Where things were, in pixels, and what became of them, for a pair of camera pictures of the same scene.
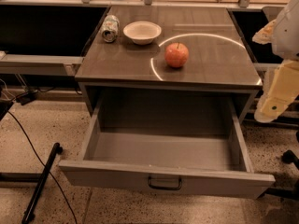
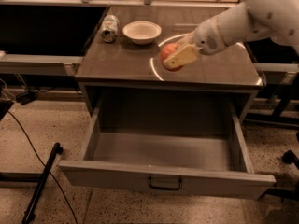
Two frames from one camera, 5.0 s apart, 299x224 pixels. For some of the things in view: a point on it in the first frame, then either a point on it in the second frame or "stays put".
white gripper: [288, 35] → [206, 37]
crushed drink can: [110, 28] stays put
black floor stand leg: [37, 189] stays put
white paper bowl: [142, 32] stays put
